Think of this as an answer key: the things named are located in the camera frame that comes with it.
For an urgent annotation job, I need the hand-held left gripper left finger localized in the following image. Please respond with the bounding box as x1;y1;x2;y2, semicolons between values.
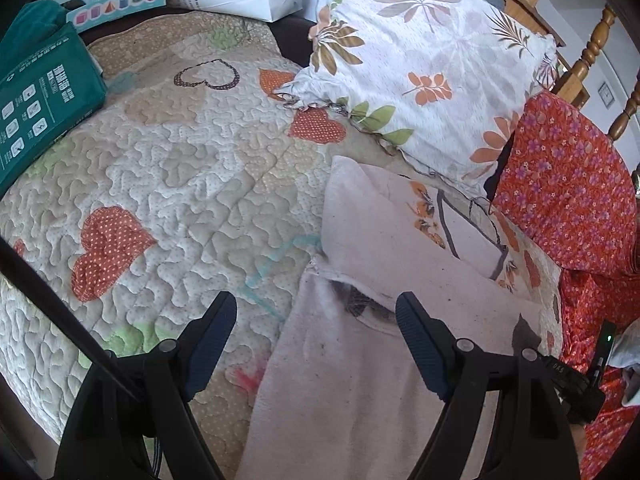
55;291;238;480

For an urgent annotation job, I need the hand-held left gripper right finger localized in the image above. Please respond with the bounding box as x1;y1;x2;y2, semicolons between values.
395;291;581;480

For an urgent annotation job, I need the pale pink small garment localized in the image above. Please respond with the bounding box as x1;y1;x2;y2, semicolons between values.
235;155;563;480

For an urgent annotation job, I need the pile of white clothes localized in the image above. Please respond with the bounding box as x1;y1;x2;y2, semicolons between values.
611;332;640;406

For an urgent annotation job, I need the heart-patterned quilted blanket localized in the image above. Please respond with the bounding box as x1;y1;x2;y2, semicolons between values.
0;10;566;480

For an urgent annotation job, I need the dark cloth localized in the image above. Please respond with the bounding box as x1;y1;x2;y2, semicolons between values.
482;132;521;201

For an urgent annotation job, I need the white leaf-print pillow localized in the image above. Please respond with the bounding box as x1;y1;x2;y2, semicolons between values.
272;0;561;201

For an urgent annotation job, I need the green printed package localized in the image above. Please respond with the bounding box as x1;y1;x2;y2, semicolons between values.
0;22;108;196

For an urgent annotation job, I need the wooden chair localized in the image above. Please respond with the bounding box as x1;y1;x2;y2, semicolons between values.
480;0;640;143

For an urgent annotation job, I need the flat box with coloured shapes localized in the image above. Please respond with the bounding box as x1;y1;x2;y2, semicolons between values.
65;0;168;26

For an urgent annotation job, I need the teal cloth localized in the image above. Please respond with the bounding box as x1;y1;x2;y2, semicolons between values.
0;0;76;56

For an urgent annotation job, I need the black cable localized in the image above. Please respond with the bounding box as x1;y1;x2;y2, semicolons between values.
0;237;146;402

